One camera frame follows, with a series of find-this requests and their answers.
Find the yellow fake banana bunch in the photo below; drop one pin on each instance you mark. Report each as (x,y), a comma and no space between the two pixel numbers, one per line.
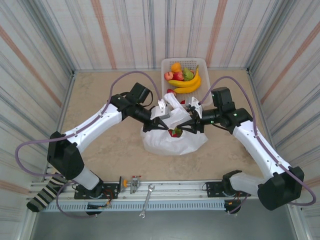
(190,83)

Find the silver metal wrench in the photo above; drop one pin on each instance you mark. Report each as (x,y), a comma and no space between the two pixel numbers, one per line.
(146,201)

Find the silver metal clamp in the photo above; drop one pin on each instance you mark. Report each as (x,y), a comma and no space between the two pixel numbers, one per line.
(135,183)

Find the white perforated plastic basket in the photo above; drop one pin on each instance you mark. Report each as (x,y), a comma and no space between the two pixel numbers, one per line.
(203,66)

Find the orange fake fruit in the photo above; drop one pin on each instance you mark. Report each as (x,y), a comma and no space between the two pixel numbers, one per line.
(176,67)

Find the red fake apple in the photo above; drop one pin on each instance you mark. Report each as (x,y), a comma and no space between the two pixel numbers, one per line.
(178,75)

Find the pink peach fake fruit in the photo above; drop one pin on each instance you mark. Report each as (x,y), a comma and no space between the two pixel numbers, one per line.
(168,76)

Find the orange knob on black bracket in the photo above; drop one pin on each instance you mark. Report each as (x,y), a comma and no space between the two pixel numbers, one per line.
(124,182)

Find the aluminium mounting rail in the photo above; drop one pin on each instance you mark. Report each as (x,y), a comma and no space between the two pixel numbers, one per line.
(175,186)

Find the white plastic bag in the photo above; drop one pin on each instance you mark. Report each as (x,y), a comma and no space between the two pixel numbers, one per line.
(172,146)

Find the black white striped sock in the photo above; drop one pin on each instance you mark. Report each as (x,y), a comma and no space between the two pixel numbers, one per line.
(45,193)

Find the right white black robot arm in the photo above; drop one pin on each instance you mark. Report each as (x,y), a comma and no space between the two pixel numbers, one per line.
(262,147)

